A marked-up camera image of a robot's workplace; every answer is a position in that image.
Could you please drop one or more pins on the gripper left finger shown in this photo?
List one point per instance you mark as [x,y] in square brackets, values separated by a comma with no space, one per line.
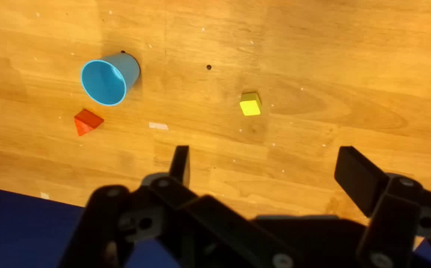
[170,208]

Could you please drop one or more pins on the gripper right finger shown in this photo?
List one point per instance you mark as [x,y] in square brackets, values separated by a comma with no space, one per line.
[390,208]

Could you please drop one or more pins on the red triangular block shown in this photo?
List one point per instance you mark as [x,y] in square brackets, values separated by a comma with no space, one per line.
[87,121]

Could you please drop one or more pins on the yellow block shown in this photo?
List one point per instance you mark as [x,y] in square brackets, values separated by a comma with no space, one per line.
[250,105]

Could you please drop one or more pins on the blue plastic cup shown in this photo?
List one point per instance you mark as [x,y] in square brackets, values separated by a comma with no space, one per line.
[105,80]

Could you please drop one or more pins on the white tape strip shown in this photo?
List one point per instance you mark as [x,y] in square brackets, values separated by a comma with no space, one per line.
[158,126]

